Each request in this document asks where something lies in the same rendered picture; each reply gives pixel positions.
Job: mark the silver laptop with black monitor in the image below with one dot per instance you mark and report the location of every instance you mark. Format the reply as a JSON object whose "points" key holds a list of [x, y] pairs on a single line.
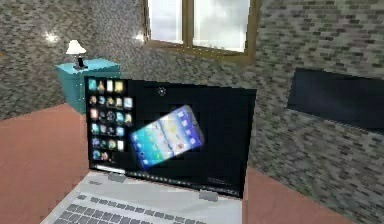
{"points": [[220, 133]]}

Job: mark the wooden framed window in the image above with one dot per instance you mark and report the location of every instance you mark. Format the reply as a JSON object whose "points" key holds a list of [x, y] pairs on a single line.
{"points": [[213, 23]]}

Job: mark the teal bedside cabinet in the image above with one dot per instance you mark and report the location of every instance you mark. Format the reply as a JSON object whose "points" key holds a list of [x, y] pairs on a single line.
{"points": [[71, 85]]}

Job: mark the white table lamp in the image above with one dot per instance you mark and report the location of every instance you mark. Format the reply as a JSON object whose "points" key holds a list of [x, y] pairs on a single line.
{"points": [[77, 48]]}

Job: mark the black wall television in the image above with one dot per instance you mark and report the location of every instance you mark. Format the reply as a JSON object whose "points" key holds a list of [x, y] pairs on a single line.
{"points": [[336, 98]]}

